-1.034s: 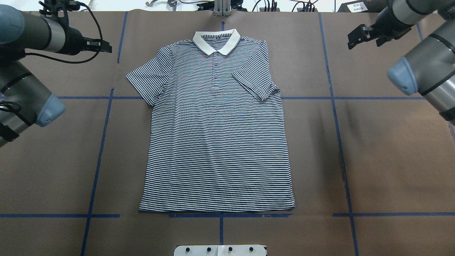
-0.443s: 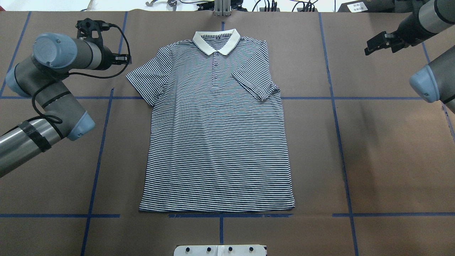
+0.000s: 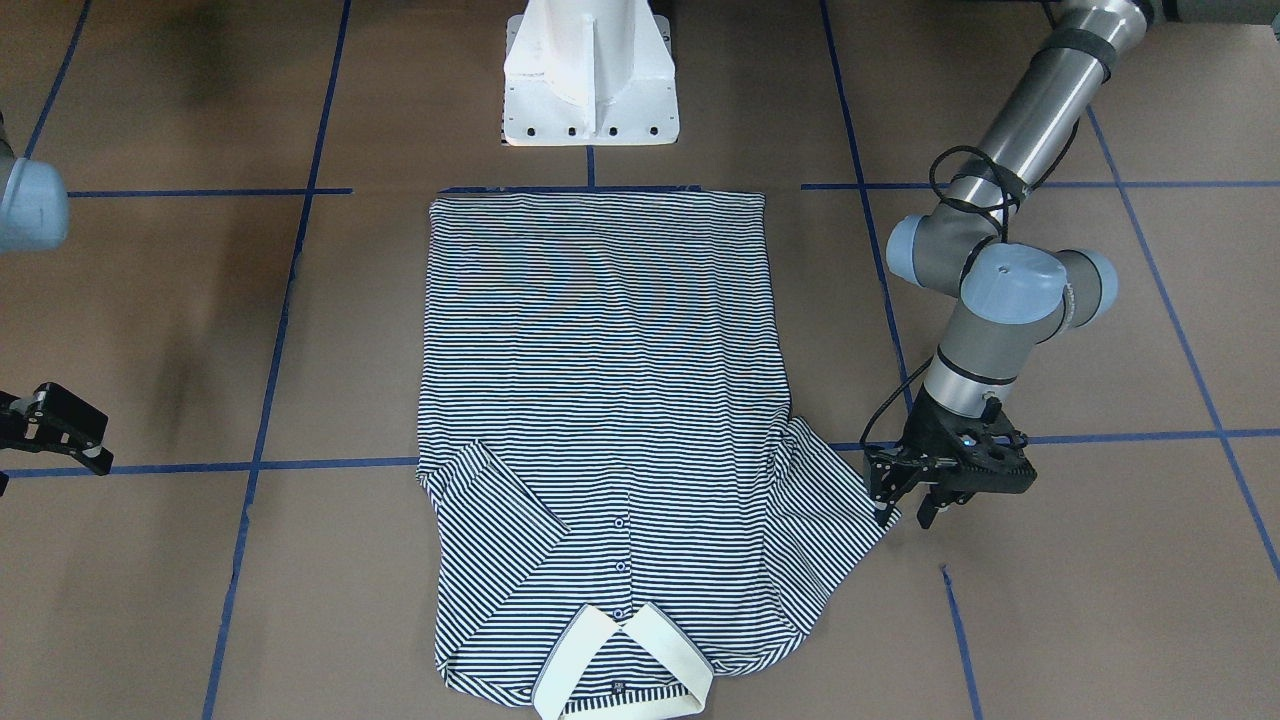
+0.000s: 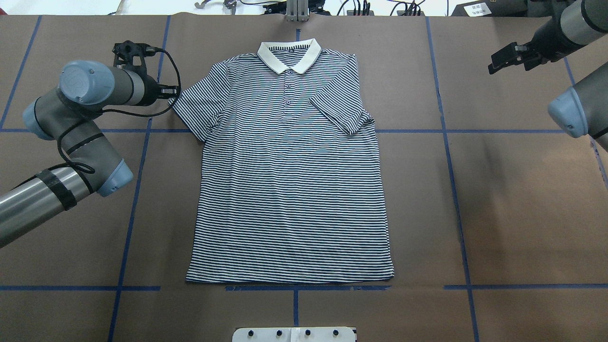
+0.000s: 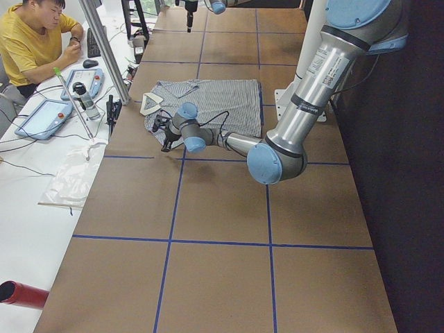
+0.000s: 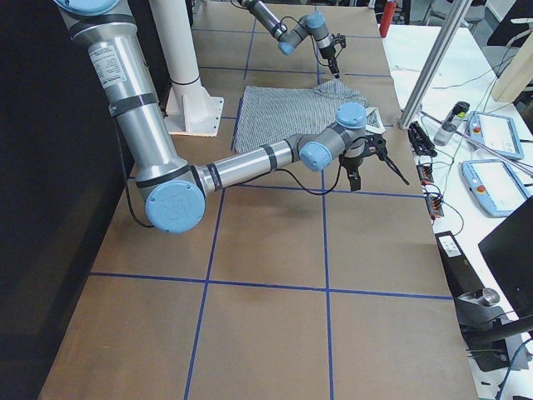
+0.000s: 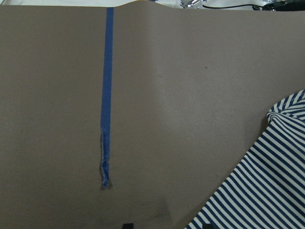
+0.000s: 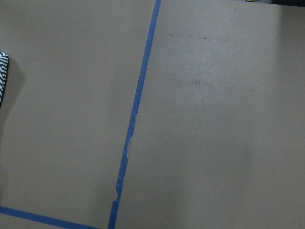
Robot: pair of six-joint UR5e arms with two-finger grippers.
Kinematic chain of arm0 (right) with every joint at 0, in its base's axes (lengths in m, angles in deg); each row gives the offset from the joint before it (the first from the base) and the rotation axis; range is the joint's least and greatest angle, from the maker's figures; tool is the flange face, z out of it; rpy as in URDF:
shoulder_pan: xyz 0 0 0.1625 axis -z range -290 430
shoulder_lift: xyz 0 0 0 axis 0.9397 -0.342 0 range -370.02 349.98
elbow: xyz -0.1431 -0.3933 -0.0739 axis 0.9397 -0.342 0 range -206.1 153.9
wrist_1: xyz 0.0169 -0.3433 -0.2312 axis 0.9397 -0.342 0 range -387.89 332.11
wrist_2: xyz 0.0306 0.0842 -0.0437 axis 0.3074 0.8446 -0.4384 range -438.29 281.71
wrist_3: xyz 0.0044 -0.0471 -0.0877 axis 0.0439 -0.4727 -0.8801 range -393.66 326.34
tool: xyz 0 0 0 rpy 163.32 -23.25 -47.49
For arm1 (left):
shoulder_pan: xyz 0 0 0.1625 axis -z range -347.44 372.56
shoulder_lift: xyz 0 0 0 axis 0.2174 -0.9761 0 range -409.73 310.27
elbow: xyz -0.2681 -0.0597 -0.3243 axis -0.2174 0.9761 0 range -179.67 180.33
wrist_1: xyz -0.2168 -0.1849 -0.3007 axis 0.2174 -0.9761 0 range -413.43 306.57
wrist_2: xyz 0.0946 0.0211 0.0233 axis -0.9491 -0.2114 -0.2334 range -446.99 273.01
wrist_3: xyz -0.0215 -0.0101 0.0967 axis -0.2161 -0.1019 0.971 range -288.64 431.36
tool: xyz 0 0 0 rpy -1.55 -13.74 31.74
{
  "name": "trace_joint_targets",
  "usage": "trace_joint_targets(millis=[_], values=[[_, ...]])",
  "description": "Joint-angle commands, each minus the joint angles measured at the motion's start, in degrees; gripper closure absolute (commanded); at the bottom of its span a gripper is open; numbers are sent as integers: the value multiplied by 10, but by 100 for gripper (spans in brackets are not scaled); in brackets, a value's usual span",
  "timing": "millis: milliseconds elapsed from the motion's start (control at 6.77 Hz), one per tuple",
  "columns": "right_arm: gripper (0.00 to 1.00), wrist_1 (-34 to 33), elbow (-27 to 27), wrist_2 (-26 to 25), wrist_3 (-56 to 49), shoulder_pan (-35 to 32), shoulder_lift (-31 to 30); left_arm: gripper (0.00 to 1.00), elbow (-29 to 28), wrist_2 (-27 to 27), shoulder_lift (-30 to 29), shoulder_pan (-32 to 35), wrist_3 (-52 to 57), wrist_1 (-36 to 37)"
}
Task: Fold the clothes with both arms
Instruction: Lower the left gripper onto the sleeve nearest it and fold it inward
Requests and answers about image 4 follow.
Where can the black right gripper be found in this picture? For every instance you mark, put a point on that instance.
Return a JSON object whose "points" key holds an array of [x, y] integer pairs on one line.
{"points": [[546, 44]]}

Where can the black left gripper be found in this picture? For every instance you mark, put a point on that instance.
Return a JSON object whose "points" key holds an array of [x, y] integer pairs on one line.
{"points": [[153, 90]]}

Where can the navy white striped polo shirt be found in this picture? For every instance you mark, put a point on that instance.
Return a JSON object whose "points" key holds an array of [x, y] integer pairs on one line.
{"points": [[290, 180]]}

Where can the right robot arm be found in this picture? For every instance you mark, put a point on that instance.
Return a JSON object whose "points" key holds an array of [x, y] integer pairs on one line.
{"points": [[571, 34]]}

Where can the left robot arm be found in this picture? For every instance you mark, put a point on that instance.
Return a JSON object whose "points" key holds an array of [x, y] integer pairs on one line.
{"points": [[66, 115]]}

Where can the black box with label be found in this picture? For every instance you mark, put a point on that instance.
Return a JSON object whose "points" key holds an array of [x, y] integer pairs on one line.
{"points": [[491, 8]]}

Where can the aluminium camera mast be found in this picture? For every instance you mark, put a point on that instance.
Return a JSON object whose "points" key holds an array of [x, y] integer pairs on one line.
{"points": [[297, 10]]}

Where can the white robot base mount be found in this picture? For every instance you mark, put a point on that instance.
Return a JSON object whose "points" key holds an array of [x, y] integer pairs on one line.
{"points": [[296, 334]]}

